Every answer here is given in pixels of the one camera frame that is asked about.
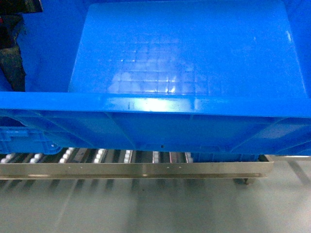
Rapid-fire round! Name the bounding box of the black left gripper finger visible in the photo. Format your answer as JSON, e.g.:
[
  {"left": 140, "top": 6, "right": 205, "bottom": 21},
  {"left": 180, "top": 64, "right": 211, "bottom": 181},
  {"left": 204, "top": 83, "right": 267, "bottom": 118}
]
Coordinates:
[{"left": 0, "top": 0, "right": 43, "bottom": 92}]

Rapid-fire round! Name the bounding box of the large blue plastic crate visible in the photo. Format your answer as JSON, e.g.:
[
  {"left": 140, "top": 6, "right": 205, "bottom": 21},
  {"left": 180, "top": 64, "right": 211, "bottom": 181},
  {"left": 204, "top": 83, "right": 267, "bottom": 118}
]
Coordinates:
[{"left": 0, "top": 0, "right": 311, "bottom": 155}]

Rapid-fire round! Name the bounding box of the steel roller shelf rack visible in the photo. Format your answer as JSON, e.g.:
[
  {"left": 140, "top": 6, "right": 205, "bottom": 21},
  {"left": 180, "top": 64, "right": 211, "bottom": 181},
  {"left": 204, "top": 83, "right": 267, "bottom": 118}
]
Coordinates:
[{"left": 0, "top": 147, "right": 311, "bottom": 187}]

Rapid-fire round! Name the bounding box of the blue bin with red parts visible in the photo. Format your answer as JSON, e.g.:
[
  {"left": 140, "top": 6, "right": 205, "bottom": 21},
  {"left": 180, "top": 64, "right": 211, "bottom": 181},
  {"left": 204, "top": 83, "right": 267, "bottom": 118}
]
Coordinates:
[{"left": 0, "top": 126, "right": 62, "bottom": 155}]

